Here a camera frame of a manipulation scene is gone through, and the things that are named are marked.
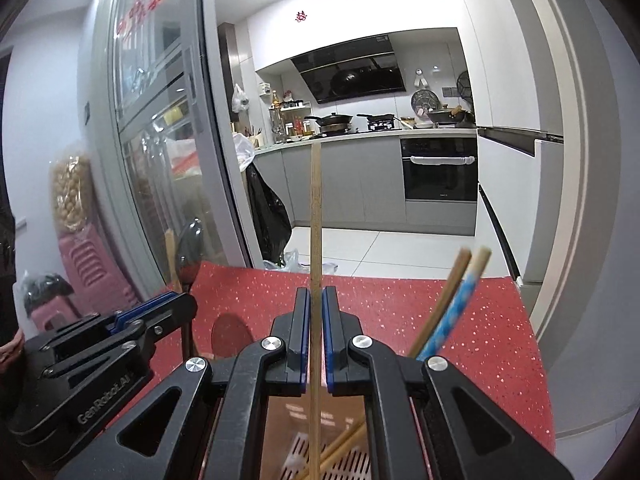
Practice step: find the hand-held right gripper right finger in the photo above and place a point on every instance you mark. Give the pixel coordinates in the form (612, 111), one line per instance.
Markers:
(326, 340)

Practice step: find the crumpled plastic bag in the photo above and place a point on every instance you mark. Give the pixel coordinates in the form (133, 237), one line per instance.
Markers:
(295, 262)

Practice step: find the clear bag of nuts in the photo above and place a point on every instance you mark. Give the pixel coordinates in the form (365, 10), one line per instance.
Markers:
(72, 195)

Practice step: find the black built-in oven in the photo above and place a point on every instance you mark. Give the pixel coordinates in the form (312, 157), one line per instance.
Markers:
(440, 182)

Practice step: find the blue patterned chopstick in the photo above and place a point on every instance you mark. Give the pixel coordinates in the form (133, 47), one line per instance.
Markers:
(457, 305)

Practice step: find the clear plastic bag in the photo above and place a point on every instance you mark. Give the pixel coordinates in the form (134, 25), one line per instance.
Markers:
(245, 152)

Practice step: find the person's left hand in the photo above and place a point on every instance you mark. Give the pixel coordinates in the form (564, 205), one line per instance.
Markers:
(11, 351)

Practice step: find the dark wok with food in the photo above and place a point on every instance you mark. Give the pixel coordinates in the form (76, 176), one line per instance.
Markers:
(447, 116)

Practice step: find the black wok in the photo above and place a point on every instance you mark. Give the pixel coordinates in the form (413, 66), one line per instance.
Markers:
(332, 120)

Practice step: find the rack of seasoning bottles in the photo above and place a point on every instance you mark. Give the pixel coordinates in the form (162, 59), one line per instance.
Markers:
(290, 120)

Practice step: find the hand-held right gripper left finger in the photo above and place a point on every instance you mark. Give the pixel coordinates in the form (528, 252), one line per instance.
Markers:
(306, 340)

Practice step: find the grey kitchen counter cabinet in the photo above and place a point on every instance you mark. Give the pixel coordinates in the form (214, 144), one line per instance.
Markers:
(360, 185)

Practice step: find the stack of pink stools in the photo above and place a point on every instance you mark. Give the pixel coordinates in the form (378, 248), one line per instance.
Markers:
(85, 270)

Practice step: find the red wall sticker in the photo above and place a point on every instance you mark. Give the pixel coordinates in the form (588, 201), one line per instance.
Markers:
(301, 16)

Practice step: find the beige plastic cutlery holder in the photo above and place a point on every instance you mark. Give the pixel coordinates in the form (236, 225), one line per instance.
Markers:
(285, 417)

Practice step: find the sliding glass door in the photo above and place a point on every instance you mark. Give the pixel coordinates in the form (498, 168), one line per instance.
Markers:
(150, 160)

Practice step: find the black frying pan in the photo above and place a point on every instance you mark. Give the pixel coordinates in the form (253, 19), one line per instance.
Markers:
(377, 120)

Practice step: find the black range hood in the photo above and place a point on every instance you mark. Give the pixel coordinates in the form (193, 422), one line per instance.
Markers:
(350, 75)

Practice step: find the metal spoon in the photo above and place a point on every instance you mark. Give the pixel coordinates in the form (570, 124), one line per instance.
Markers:
(192, 255)

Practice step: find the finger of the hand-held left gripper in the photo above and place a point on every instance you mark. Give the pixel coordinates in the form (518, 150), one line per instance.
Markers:
(150, 306)
(150, 335)

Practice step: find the black trash bag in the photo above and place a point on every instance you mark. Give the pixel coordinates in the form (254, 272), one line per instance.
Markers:
(267, 215)

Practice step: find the hanging white plastic bag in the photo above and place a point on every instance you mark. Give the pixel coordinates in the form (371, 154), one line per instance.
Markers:
(240, 100)

